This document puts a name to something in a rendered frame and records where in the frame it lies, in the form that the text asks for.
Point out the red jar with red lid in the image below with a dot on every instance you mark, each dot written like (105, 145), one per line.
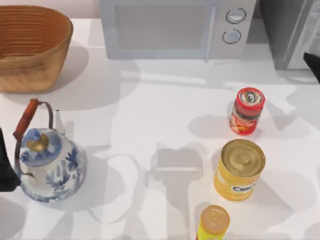
(246, 112)

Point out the pale microwave oven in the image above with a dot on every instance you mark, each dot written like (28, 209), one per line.
(160, 30)

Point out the yellow can with gold lid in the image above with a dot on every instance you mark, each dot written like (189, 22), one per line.
(238, 170)

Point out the microwave knob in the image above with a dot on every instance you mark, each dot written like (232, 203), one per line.
(231, 36)
(235, 14)

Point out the yellow tube with orange lid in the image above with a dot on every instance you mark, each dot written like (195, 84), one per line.
(213, 223)

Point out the blue and white teapot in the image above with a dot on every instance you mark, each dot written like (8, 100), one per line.
(51, 165)

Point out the woven wooden basket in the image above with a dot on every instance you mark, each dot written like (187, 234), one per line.
(30, 50)

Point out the grey cabinet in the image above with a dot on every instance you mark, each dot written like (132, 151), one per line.
(292, 32)

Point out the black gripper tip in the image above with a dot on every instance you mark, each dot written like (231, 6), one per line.
(313, 65)
(6, 167)

